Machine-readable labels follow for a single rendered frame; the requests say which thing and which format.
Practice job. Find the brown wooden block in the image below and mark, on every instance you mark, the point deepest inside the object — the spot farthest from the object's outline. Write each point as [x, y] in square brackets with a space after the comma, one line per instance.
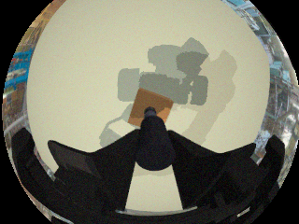
[145, 99]

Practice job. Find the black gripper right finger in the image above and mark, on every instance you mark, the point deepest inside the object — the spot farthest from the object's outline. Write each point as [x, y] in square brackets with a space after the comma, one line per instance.
[197, 169]

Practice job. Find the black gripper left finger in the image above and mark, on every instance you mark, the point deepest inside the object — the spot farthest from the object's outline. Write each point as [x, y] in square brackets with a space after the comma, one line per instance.
[110, 167]

